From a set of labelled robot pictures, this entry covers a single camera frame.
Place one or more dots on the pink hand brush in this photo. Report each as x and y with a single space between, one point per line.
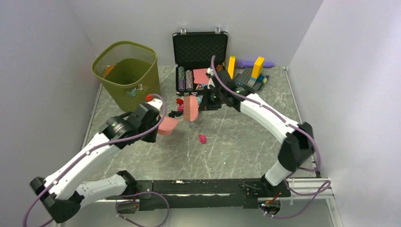
190 108

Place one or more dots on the small pink paper scrap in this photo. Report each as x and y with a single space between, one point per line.
202 139

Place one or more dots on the black paper scrap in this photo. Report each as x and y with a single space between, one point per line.
174 114

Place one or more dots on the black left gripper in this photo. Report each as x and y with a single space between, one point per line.
151 138

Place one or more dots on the red paper scrap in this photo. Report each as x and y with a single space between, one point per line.
179 101

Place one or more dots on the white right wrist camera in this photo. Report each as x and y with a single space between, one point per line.
211 76

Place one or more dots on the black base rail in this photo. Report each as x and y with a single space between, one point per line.
206 193

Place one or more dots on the yellow tall block right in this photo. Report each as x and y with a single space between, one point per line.
257 68

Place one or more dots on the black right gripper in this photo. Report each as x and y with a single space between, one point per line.
209 106

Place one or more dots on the pink card stack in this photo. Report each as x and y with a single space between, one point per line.
200 76

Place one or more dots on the pink plastic dustpan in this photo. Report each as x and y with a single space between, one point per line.
167 125

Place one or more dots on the orange scrap in basket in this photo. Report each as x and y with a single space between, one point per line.
107 70

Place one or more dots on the yellow tall block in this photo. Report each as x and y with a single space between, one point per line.
257 68
231 66

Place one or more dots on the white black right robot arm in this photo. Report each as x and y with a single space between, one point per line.
295 138

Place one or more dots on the black poker chip case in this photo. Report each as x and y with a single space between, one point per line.
194 50

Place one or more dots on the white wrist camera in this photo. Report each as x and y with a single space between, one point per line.
156 101
211 76

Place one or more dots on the yellow tall block left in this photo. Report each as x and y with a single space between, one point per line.
231 66

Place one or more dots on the olive green mesh wastebasket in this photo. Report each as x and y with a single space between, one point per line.
134 76

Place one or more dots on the grey building block baseplate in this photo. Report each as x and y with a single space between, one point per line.
244 78

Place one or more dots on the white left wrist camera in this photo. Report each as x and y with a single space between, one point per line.
156 101

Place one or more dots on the purple cylinder toy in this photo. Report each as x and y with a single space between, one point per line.
249 64

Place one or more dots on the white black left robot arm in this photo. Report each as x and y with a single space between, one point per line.
64 192

